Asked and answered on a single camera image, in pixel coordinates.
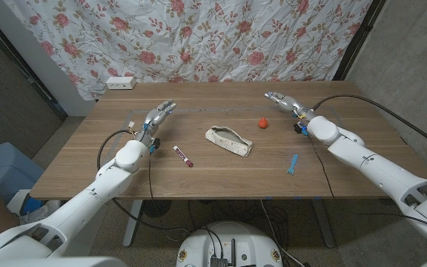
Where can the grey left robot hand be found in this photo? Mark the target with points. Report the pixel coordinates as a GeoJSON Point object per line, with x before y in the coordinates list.
{"type": "Point", "coordinates": [154, 120]}

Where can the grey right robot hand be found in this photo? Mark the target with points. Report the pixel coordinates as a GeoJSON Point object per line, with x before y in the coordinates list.
{"type": "Point", "coordinates": [287, 102]}

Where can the red strawberry pen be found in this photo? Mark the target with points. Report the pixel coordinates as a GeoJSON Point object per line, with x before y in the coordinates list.
{"type": "Point", "coordinates": [262, 122]}

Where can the cream patterned pen bag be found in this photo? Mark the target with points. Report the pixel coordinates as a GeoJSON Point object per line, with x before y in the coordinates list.
{"type": "Point", "coordinates": [232, 142]}

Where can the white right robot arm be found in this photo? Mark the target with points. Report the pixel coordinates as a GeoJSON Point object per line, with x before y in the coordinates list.
{"type": "Point", "coordinates": [384, 170]}

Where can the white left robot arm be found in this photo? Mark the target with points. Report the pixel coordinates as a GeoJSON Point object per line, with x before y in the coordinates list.
{"type": "Point", "coordinates": [80, 204]}

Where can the red whiteboard marker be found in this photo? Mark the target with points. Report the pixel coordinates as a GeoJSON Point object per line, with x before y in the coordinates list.
{"type": "Point", "coordinates": [182, 156]}

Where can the white power strip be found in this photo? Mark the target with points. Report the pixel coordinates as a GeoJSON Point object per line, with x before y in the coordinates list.
{"type": "Point", "coordinates": [121, 82]}

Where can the blue plastic strip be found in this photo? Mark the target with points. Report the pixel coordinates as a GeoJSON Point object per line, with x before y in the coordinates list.
{"type": "Point", "coordinates": [293, 164]}

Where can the black round floor base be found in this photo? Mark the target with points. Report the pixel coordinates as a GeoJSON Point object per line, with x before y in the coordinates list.
{"type": "Point", "coordinates": [156, 208]}

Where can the floral backdrop cloth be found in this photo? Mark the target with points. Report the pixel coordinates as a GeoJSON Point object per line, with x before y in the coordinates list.
{"type": "Point", "coordinates": [198, 37]}

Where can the white table leg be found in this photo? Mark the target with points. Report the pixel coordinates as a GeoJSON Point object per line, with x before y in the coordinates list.
{"type": "Point", "coordinates": [132, 226]}

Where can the grey table leg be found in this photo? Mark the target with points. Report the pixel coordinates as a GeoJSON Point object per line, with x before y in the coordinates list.
{"type": "Point", "coordinates": [324, 226]}

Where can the white upright panel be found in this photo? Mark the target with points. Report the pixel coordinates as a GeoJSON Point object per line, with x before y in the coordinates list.
{"type": "Point", "coordinates": [39, 59]}

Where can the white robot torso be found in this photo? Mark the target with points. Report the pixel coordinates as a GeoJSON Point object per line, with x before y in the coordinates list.
{"type": "Point", "coordinates": [232, 237]}

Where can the grey sneaker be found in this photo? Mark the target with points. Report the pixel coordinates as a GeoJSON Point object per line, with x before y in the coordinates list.
{"type": "Point", "coordinates": [35, 213]}

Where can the blue-grey bin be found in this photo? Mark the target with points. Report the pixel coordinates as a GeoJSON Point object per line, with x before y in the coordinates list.
{"type": "Point", "coordinates": [2, 170]}

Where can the white robot chest shell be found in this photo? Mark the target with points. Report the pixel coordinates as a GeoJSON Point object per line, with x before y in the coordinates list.
{"type": "Point", "coordinates": [50, 262]}

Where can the black backdrop post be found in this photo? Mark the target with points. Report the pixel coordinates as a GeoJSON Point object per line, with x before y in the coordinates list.
{"type": "Point", "coordinates": [360, 37]}

